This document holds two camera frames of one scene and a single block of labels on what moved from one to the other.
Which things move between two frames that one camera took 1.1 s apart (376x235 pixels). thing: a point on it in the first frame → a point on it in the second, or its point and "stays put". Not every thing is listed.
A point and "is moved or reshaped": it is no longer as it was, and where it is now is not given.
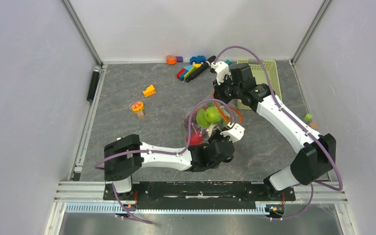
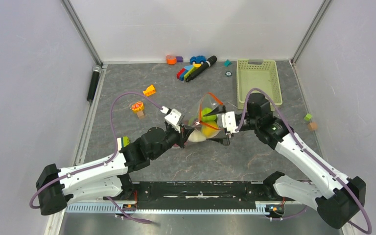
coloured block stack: (183, 72) stays put
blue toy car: (199, 59) stays put
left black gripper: (217, 134) → (182, 136)
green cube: (308, 117) stays put
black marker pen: (203, 68) stays put
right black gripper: (218, 94) → (220, 109)
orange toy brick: (149, 91) stays put
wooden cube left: (140, 115) stays put
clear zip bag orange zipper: (205, 117) is moved or reshaped
